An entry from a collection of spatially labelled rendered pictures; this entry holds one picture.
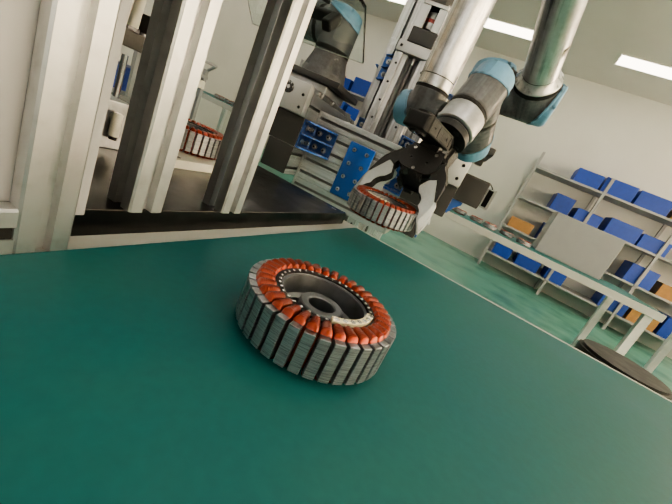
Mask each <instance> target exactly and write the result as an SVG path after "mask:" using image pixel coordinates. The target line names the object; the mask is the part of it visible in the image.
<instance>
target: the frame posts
mask: <svg viewBox="0 0 672 504"><path fill-rule="evenodd" d="M222 2H223V0H154V4H153V8H152V12H151V16H150V20H149V24H148V29H147V33H146V37H145V41H144V45H143V49H142V54H141V58H140V62H139V66H138V70H137V74H136V78H135V83H134V87H133V91H132V95H131V99H130V103H129V107H128V112H127V116H126V120H125V124H124V128H123V132H122V137H121V141H120V145H119V149H118V153H117V157H116V161H115V166H114V170H113V174H112V178H111V182H110V186H109V191H108V195H107V197H108V198H109V199H111V200H112V201H113V202H121V205H120V207H122V208H123V209H124V210H126V211H127V212H130V213H142V210H143V209H146V210H147V211H149V212H150V213H161V211H162V208H163V204H164V201H165V197H166V194H167V190H168V187H169V184H170V180H171V177H172V173H173V170H174V166H175V163H176V160H177V156H178V153H179V149H180V146H181V142H182V139H183V136H184V132H185V129H186V125H187V122H188V118H189V115H190V112H191V108H192V105H193V101H194V98H195V94H196V91H197V88H198V84H199V81H200V77H201V74H202V70H203V67H204V64H205V60H206V57H207V53H208V50H209V46H210V43H211V40H212V36H213V33H214V29H215V26H216V22H217V19H218V16H219V12H220V9H221V5H222ZM316 2H317V0H268V1H267V4H266V7H265V10H264V13H263V16H262V20H261V23H260V26H259V29H258V32H257V35H256V38H255V41H254V44H253V47H252V50H251V53H250V56H249V60H248V63H247V66H246V69H245V72H244V75H243V78H242V81H241V84H240V87H239V90H238V93H237V97H236V100H235V103H234V106H233V109H232V112H231V115H230V118H229V121H228V124H227V127H226V130H225V133H224V137H223V140H222V143H221V146H220V149H219V152H218V155H217V158H216V161H215V164H214V167H213V170H212V173H211V177H210V180H209V183H208V186H207V189H206V192H205V195H204V198H203V202H204V203H206V204H207V205H212V206H215V207H214V209H215V210H217V211H218V212H220V213H228V214H229V212H230V211H231V212H232V213H234V214H240V212H241V209H242V206H243V204H244V201H245V198H246V195H247V193H248V190H249V187H250V184H251V182H252V179H253V176H254V173H255V170H256V168H257V165H258V162H259V159H260V157H261V154H262V151H263V148H264V146H265V143H266V140H267V137H268V134H269V132H270V129H271V126H272V123H273V121H274V118H275V115H276V112H277V110H278V107H279V104H280V101H281V98H282V96H283V93H284V90H285V87H286V85H287V82H288V79H289V76H290V74H291V71H292V68H293V65H294V62H295V60H296V57H297V54H298V51H299V49H300V46H301V43H302V40H303V38H304V35H305V32H306V29H307V26H308V24H309V21H310V18H311V15H312V13H313V10H314V7H315V4H316Z"/></svg>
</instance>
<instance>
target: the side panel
mask: <svg viewBox="0 0 672 504"><path fill-rule="evenodd" d="M120 4H121V0H0V255H7V254H20V253H33V252H35V248H43V249H45V250H46V251H59V250H67V249H68V244H69V240H70V235H71V230H72V226H73V221H74V217H75V212H76V207H77V203H78V198H79V194H80V189H81V184H82V180H83V175H84V170H85V166H86V161H87V157H88V152H89V147H90V143H91V138H92V133H93V129H94V124H95V120H96V115H97V110H98V106H99V101H100V96H101V92H102V87H103V83H104V78H105V73H106V69H107V64H108V60H109V55H110V50H111V46H112V41H113V36H114V32H115V27H116V23H117V18H118V13H119V9H120Z"/></svg>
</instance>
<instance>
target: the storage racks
mask: <svg viewBox="0 0 672 504"><path fill-rule="evenodd" d="M347 91H348V92H349V93H350V94H351V95H352V96H353V97H354V98H355V99H356V100H359V101H361V102H363V101H364V99H365V97H364V96H361V95H359V94H356V93H354V92H351V91H349V90H347ZM545 153H546V152H543V153H542V154H541V156H540V158H539V159H538V161H537V163H536V164H535V166H534V168H533V169H532V171H531V173H530V174H529V176H528V178H527V179H526V181H525V183H524V185H523V186H522V188H521V190H520V191H519V193H518V195H517V196H516V198H515V200H514V201H513V203H512V205H511V206H510V208H509V210H508V211H507V213H506V215H505V216H504V218H503V220H502V221H501V223H500V225H499V226H498V228H497V229H498V230H500V228H501V227H502V225H503V226H506V227H508V228H510V229H512V230H514V231H516V232H518V233H520V234H523V235H525V236H527V237H529V238H531V239H533V240H535V239H536V238H534V237H533V236H531V235H527V234H525V233H523V232H521V231H519V230H517V229H515V228H512V227H510V226H508V225H507V224H505V223H504V222H505V220H506V218H507V217H508V215H509V213H510V212H511V210H512V208H513V207H514V205H515V203H516V202H517V200H518V199H520V200H522V201H525V202H527V203H529V204H531V205H534V206H536V207H538V208H541V209H543V210H545V211H547V212H550V213H553V212H557V211H555V210H553V209H550V208H548V207H546V206H544V205H541V204H539V203H537V202H534V201H532V200H530V199H527V198H525V197H523V196H520V195H521V193H522V192H523V190H524V188H525V187H526V185H527V183H528V182H529V180H530V178H531V177H532V175H533V173H534V172H536V173H539V174H541V175H544V176H546V177H548V178H551V179H553V180H556V181H558V182H561V183H563V184H566V185H568V186H571V187H573V188H576V189H578V190H581V191H583V192H585V193H588V194H590V195H593V198H592V199H591V201H590V202H589V204H588V205H587V207H586V208H585V210H586V211H588V210H589V208H590V207H591V205H592V204H593V202H594V200H595V199H596V197H598V198H599V199H598V200H597V202H596V203H595V205H594V206H593V208H592V209H591V211H590V212H589V214H588V215H587V217H586V218H585V220H584V221H583V223H587V221H588V220H589V218H590V217H591V215H592V214H593V212H594V211H595V209H596V208H597V206H598V205H599V203H600V202H601V200H602V199H603V200H605V201H608V202H610V203H613V204H615V205H617V206H620V207H622V208H625V209H627V210H630V211H632V212H635V213H637V214H640V215H642V216H645V217H647V218H650V219H652V220H654V221H657V222H659V223H662V224H663V226H662V227H661V228H660V230H659V231H658V232H657V234H656V235H655V236H654V238H657V239H658V238H659V236H660V235H661V234H662V232H663V231H664V230H665V228H666V227H667V226H669V227H672V219H670V218H667V217H665V216H662V215H660V214H657V213H655V212H652V211H650V210H647V209H645V208H642V207H640V206H637V205H635V204H632V203H630V202H627V201H624V200H622V199H619V198H617V197H614V196H612V195H609V194H607V192H608V190H609V189H610V187H611V186H612V184H613V183H614V181H615V180H616V179H614V178H612V179H611V181H610V182H609V184H608V185H607V187H606V188H605V190H604V191H603V192H602V191H599V190H597V189H594V188H592V187H589V186H587V185H584V184H582V183H579V182H577V181H574V180H572V179H569V178H567V177H564V176H562V175H559V174H557V173H554V172H552V171H549V170H547V169H544V168H542V167H539V166H538V165H539V163H540V161H541V160H542V158H543V156H544V155H545ZM671 241H672V234H671V235H670V237H669V238H668V239H667V241H666V242H665V243H664V245H663V246H662V247H661V249H660V250H659V251H658V253H657V254H654V253H652V252H650V251H647V250H645V249H643V248H640V247H638V246H636V245H633V244H631V243H629V242H626V244H625V246H627V247H630V248H632V249H634V250H636V251H639V252H641V253H642V254H641V255H640V257H639V258H638V259H637V261H636V262H635V264H638V265H639V263H640V262H641V261H642V259H643V258H644V257H645V255H648V256H650V257H652V258H653V259H652V261H651V262H650V263H649V265H648V266H647V267H646V269H645V270H644V271H643V272H642V274H641V275H640V276H639V278H638V279H637V280H636V282H635V283H634V284H632V283H630V282H628V281H626V280H623V279H621V278H619V277H618V276H616V275H614V274H612V273H610V272H608V271H605V273H606V274H608V275H610V276H612V277H614V278H616V279H618V280H620V281H621V282H620V284H619V285H618V286H617V287H619V288H621V287H622V286H623V285H624V283H627V284H629V285H631V286H632V287H631V288H630V290H629V291H628V293H630V294H632V293H633V291H634V290H635V289H636V288H637V289H640V290H642V291H644V292H646V293H648V294H650V295H652V296H654V297H657V298H659V299H661V300H663V301H665V302H667V303H669V304H671V305H672V302H670V301H668V300H666V299H664V298H662V297H660V296H658V295H655V294H653V293H652V292H650V291H647V290H645V289H643V288H640V287H638V285H639V284H640V282H641V281H642V280H643V278H644V277H645V276H646V274H647V273H648V272H649V270H650V269H651V268H652V266H653V265H654V264H655V262H656V261H657V260H659V261H662V262H664V263H666V264H668V265H671V266H672V261H670V260H668V259H666V258H663V257H661V255H662V253H663V252H664V251H665V249H666V248H667V247H668V245H669V244H670V243H671ZM492 242H493V240H492V239H491V240H490V242H489V243H488V245H487V247H486V248H485V250H484V252H483V253H482V255H481V257H480V258H479V260H478V262H477V264H479V263H480V262H481V260H482V258H483V257H484V255H485V253H486V252H488V253H490V254H492V255H494V256H496V257H498V258H500V259H502V260H504V261H506V262H508V263H510V264H512V265H514V266H516V267H518V268H520V269H522V270H524V271H526V272H528V273H530V274H532V275H534V276H536V277H538V278H539V279H538V281H537V282H536V284H535V285H534V287H533V288H534V289H536V288H537V286H538V285H539V283H540V282H541V280H544V281H543V283H542V284H541V286H540V287H539V289H538V290H537V292H536V293H535V294H537V295H538V294H539V293H540V291H541V290H542V288H543V287H544V285H545V284H546V282H548V283H550V284H552V285H554V286H556V287H558V288H560V289H562V290H564V291H566V292H568V293H570V294H572V295H574V296H576V297H577V298H579V299H581V300H583V301H585V302H587V303H589V304H591V305H593V306H595V307H597V308H598V307H599V306H598V305H597V304H596V303H594V302H593V301H592V300H591V298H589V297H587V296H585V295H583V294H581V293H579V292H577V291H575V290H573V289H571V288H569V287H567V286H565V285H563V284H562V285H561V286H559V285H557V284H555V283H553V282H551V281H549V280H548V279H549V278H550V276H551V275H552V273H553V272H554V270H553V269H551V271H550V272H549V274H548V275H547V277H546V278H543V277H542V276H541V274H540V273H539V272H536V273H533V272H531V271H529V270H527V269H525V268H523V267H521V266H519V265H517V264H515V263H514V262H513V259H511V258H508V260H507V259H505V258H503V257H501V256H499V255H497V254H495V253H493V252H491V251H492V249H491V248H489V247H490V245H491V243H492ZM623 305H624V304H622V303H619V304H618V306H617V307H616V308H615V310H614V311H613V312H610V311H608V310H606V312H607V313H609V314H611V315H610V316H609V318H608V319H607V320H606V322H605V323H604V324H603V326H602V327H601V328H602V329H604V330H605V328H606V327H607V326H608V324H609V323H610V322H611V320H612V319H613V318H614V316H615V317H617V318H619V319H621V320H623V321H625V322H627V323H629V324H631V325H633V324H634V323H633V322H631V321H629V320H627V319H625V318H624V317H623V316H622V317H620V316H618V315H616V314H617V313H618V311H619V310H620V309H621V307H622V306H623ZM644 331H645V332H647V333H649V334H651V335H653V336H655V337H657V338H659V339H661V340H663V341H665V340H666V339H664V338H662V337H660V336H658V335H656V334H655V333H653V332H650V331H648V330H646V329H645V330H644Z"/></svg>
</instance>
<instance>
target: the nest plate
mask: <svg viewBox="0 0 672 504"><path fill-rule="evenodd" d="M215 161H216V160H211V159H206V158H201V157H197V156H196V155H194V156H193V155H191V154H190V153H188V154H187V153H185V152H184V149H183V151H179V153H178V156H177V160H176V163H175V166H174V168H178V169H185V170H191V171H198V172H205V173H212V170H213V167H214V164H215Z"/></svg>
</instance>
